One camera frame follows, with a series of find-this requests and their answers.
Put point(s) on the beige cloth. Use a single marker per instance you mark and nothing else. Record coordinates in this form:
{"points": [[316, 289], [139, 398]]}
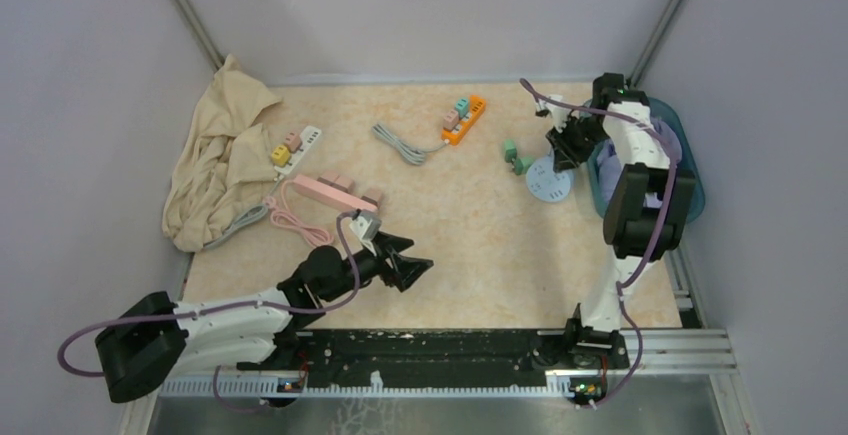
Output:
{"points": [[224, 168]]}

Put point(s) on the pink charger on white strip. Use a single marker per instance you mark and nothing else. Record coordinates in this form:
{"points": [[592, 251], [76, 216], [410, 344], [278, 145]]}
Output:
{"points": [[292, 142]]}

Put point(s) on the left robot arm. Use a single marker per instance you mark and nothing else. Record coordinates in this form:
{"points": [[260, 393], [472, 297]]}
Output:
{"points": [[159, 338]]}

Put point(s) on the pink power strip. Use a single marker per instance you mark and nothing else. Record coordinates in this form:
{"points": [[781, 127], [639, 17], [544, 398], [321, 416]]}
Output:
{"points": [[328, 195]]}

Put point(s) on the green USB charger plug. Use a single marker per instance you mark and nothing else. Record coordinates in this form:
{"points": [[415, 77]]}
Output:
{"points": [[509, 151], [521, 165]]}

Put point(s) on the orange power strip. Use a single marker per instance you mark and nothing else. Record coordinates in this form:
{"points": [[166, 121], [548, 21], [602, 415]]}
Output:
{"points": [[477, 108]]}

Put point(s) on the teal plastic basket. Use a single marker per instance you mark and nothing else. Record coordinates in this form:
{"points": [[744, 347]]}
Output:
{"points": [[664, 111]]}

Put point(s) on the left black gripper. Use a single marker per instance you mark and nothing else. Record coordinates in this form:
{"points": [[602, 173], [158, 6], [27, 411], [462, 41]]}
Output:
{"points": [[407, 269]]}

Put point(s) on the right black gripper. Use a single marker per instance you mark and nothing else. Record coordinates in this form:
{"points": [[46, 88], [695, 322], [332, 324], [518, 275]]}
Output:
{"points": [[563, 153]]}

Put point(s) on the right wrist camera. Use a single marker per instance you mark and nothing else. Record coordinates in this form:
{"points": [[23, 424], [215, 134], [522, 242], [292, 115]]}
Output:
{"points": [[546, 109]]}

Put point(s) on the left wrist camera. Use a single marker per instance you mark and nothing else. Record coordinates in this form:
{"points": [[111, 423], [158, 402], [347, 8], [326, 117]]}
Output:
{"points": [[365, 226]]}

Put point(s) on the lavender cloth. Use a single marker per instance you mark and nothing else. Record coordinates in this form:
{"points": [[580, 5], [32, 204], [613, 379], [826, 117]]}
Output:
{"points": [[609, 167]]}

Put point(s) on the white power strip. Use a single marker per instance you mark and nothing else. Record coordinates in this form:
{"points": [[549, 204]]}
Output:
{"points": [[310, 135]]}

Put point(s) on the round light blue power socket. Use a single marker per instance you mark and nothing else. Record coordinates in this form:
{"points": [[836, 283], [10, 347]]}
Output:
{"points": [[547, 185]]}

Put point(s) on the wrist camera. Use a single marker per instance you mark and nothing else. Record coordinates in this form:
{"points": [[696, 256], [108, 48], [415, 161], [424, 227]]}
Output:
{"points": [[546, 109], [365, 226]]}

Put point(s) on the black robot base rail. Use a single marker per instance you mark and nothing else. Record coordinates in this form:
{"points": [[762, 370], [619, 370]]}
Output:
{"points": [[450, 359]]}

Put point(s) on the yellow USB charger plug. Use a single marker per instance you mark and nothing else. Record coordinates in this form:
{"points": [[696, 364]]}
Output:
{"points": [[280, 156]]}

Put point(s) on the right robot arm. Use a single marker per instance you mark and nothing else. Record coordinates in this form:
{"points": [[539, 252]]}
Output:
{"points": [[645, 216]]}

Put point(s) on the pink USB charger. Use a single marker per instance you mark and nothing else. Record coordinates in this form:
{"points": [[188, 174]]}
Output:
{"points": [[450, 120]]}

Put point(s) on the teal USB charger plug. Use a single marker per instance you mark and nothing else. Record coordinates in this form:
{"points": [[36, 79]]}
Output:
{"points": [[462, 107]]}

